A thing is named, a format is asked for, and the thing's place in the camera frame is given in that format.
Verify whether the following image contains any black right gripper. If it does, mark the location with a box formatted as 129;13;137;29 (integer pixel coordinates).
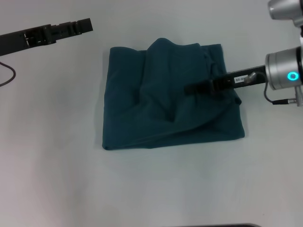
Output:
184;64;268;95

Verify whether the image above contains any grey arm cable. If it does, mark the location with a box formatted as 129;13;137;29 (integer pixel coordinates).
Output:
257;72;275;104
0;61;17;87

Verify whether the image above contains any grey left arm cable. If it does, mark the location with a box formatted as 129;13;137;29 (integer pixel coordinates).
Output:
0;61;17;87

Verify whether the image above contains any right arm flange cable plug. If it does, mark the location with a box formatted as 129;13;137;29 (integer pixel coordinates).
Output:
272;87;303;107

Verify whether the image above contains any right arm metal cable connector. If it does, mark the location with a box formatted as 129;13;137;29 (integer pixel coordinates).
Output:
245;72;258;83

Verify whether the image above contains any grey right arm cable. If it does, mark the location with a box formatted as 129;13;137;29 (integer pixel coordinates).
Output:
257;72;275;104

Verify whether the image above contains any teal t-shirt with FREE print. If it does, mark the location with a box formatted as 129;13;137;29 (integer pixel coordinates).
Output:
101;37;246;151

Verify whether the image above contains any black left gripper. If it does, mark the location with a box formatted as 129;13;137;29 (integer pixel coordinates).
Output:
0;17;94;57

